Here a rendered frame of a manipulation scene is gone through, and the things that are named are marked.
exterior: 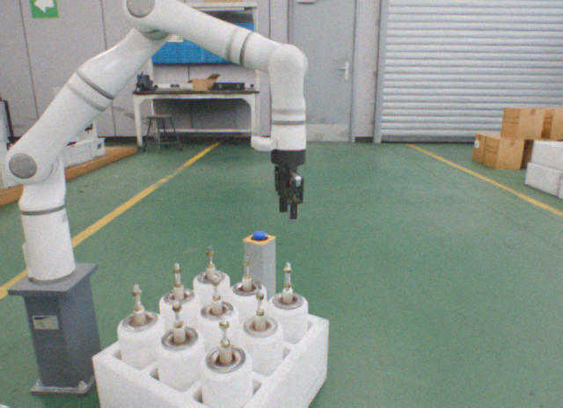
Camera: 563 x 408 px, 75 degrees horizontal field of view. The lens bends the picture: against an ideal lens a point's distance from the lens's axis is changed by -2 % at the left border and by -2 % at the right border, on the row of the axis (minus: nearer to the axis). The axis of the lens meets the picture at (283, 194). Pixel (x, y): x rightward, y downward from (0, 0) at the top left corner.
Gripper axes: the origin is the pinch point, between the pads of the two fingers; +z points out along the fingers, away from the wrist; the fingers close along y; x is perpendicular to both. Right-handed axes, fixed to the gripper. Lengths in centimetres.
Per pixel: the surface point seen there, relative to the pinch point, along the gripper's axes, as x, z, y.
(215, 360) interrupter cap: 19.2, 22.6, -16.5
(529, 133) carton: -313, 10, 200
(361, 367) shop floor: -22, 48, 0
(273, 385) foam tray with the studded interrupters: 8.6, 29.7, -18.0
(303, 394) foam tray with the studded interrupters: -1.0, 41.7, -10.0
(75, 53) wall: 146, -83, 570
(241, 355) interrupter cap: 14.4, 22.4, -16.6
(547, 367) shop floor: -71, 47, -17
